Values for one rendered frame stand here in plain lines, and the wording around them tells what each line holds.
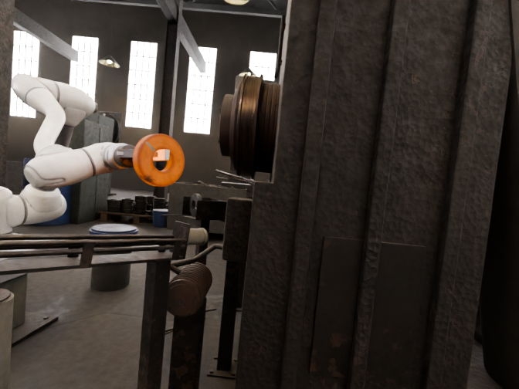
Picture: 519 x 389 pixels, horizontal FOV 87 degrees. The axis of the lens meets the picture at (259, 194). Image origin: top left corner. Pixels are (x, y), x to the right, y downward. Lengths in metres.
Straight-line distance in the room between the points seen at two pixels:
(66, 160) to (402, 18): 1.07
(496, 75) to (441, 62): 0.16
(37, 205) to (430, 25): 1.81
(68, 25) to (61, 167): 14.30
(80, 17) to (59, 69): 2.28
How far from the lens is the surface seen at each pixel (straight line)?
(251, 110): 1.10
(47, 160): 1.05
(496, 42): 1.11
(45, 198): 1.79
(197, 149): 11.72
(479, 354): 1.59
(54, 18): 15.69
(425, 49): 1.00
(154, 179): 0.84
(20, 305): 1.93
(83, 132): 4.68
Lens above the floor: 0.87
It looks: 3 degrees down
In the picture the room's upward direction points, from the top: 6 degrees clockwise
